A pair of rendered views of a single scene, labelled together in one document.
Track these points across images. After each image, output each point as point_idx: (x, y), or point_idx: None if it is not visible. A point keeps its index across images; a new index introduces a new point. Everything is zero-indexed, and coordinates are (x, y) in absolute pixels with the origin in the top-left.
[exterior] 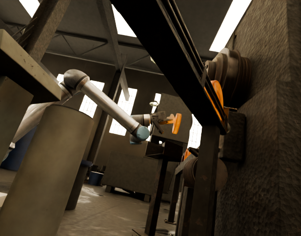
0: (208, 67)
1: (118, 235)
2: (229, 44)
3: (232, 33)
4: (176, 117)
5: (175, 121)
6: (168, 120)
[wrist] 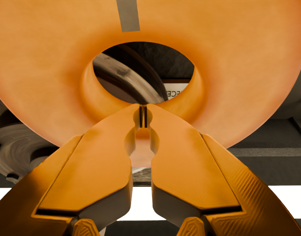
0: (3, 173)
1: None
2: (145, 177)
3: (137, 185)
4: (23, 122)
5: (124, 111)
6: (10, 196)
